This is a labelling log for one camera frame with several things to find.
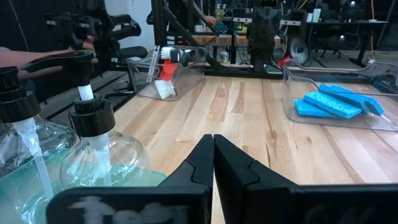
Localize black scrub brush white bristles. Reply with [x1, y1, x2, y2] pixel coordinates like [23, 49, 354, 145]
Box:
[154, 78, 178, 101]

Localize round floor fan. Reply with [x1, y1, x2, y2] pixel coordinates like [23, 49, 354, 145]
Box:
[288, 35, 309, 66]

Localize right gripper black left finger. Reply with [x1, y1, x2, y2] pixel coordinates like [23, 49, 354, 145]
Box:
[45, 134, 215, 224]

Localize clear soap dispenser black pump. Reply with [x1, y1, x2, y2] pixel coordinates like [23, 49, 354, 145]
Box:
[19, 49, 150, 191]
[0, 65, 80, 218]

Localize clear plastic bin with handles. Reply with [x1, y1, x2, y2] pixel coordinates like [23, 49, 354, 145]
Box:
[125, 44, 208, 101]
[282, 58, 398, 132]

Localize wooden background table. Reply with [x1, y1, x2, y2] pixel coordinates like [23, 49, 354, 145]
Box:
[191, 33, 281, 47]

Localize yellow cable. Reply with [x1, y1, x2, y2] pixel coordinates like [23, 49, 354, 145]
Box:
[368, 0, 374, 60]

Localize person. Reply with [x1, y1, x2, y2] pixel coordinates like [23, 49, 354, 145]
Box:
[186, 0, 218, 27]
[0, 34, 96, 81]

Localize black rig frame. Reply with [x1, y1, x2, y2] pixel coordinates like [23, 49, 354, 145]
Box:
[147, 0, 284, 78]

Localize black chair armrest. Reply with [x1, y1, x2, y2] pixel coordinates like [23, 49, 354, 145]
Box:
[119, 45, 149, 59]

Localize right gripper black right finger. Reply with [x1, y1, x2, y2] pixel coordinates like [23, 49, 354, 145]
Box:
[213, 134, 398, 224]

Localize black desk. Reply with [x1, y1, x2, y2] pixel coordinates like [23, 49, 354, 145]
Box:
[292, 19, 391, 69]

